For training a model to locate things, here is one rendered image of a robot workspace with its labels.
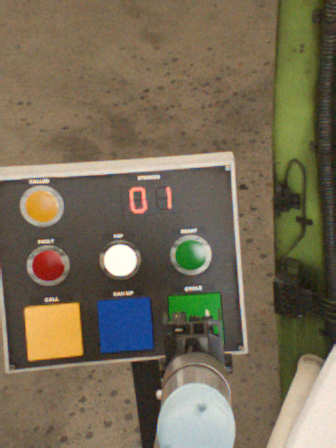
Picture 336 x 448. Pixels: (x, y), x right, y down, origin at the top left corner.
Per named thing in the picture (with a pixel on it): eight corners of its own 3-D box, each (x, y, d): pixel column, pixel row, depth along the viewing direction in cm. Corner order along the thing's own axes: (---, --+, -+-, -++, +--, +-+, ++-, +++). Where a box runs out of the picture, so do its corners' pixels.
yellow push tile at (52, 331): (82, 356, 162) (78, 304, 161) (28, 361, 163) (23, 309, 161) (84, 352, 164) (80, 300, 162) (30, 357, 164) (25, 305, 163)
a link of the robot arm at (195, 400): (148, 481, 117) (164, 393, 115) (152, 432, 128) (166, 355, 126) (228, 499, 117) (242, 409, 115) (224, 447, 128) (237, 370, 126)
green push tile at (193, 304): (224, 345, 161) (220, 293, 160) (172, 348, 162) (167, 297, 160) (224, 341, 163) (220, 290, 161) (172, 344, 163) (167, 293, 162)
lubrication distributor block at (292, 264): (309, 336, 194) (307, 278, 185) (272, 326, 197) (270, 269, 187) (315, 321, 197) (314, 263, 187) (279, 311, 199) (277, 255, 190)
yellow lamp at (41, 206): (54, 228, 158) (49, 205, 155) (23, 221, 159) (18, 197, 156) (65, 214, 160) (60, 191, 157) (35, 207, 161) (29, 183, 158)
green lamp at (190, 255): (202, 277, 159) (200, 255, 156) (172, 269, 160) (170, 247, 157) (211, 262, 161) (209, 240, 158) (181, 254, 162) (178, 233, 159)
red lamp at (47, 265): (60, 287, 160) (55, 265, 157) (30, 280, 161) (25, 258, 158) (70, 272, 162) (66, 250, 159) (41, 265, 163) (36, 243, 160)
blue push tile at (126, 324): (153, 350, 161) (150, 298, 160) (101, 354, 162) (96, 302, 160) (154, 346, 163) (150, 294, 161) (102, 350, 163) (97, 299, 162)
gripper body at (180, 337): (222, 306, 142) (225, 337, 130) (228, 373, 144) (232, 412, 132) (161, 310, 142) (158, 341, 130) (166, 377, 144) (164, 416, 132)
